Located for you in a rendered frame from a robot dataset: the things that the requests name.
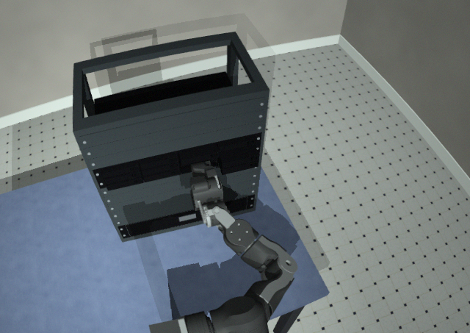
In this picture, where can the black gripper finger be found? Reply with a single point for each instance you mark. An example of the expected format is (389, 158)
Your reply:
(202, 167)
(198, 174)

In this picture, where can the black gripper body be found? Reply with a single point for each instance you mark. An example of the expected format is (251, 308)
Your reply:
(205, 191)

